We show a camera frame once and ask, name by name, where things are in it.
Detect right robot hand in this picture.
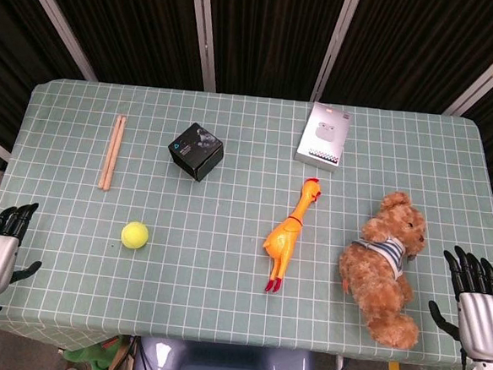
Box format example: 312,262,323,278
424,243,493,363

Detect yellow tennis ball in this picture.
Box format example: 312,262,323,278
119,220,151,252

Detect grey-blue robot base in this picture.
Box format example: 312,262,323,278
133,335,317,370

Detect black cardboard box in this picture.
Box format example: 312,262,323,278
165,120,227,185

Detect silver earbuds box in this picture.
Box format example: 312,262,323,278
293,100,355,174

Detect brown teddy bear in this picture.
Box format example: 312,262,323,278
332,187,431,351

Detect green plush toy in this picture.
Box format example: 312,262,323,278
62,331,132,370

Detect red yellow package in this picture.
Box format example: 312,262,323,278
99,336,121,353

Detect wooden stick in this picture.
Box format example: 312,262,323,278
102,115,127,193
96,114,123,190

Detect yellow rubber chicken toy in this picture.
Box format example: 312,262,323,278
258,174,323,297

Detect green checkered tablecloth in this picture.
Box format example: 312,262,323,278
0,73,493,370

